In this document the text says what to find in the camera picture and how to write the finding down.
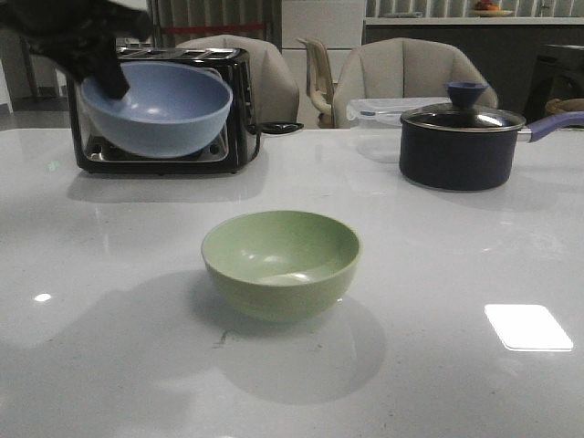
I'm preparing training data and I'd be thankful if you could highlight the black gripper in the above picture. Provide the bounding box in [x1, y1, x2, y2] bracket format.
[1, 1, 153, 99]

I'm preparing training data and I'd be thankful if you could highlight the blue bowl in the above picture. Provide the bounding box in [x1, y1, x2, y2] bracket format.
[79, 61, 233, 159]

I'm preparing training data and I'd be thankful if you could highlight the green bowl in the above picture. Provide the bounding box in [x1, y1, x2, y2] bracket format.
[201, 210, 361, 322]

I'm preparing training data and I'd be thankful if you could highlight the black chrome four-slot toaster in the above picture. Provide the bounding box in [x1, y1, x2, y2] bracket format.
[67, 46, 260, 175]

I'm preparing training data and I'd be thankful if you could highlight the beige armchair left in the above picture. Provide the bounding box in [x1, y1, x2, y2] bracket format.
[177, 35, 300, 123]

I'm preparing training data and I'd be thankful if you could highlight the beige armchair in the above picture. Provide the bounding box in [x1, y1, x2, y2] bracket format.
[177, 35, 300, 123]
[333, 37, 487, 129]

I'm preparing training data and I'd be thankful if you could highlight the beige plastic chair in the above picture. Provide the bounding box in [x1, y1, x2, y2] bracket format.
[297, 37, 336, 129]

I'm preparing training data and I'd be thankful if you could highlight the white refrigerator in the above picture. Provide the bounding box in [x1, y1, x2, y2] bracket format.
[281, 1, 366, 88]

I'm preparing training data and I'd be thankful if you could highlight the clear plastic food container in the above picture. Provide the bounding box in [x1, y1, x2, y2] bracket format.
[346, 97, 449, 163]

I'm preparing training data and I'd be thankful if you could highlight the beige armchair right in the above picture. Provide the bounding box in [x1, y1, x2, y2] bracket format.
[333, 37, 487, 129]

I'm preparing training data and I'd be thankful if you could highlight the glass pot lid blue knob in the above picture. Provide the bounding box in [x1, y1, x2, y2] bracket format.
[401, 81, 526, 133]

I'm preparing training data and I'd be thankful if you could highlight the dark blue saucepan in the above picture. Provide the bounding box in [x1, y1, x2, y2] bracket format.
[399, 111, 583, 192]

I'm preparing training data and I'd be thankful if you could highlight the fruit plate on counter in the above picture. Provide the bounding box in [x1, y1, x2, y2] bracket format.
[469, 0, 514, 17]

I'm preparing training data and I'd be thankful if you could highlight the wicker basket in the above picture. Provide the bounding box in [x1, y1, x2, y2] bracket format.
[545, 98, 584, 116]

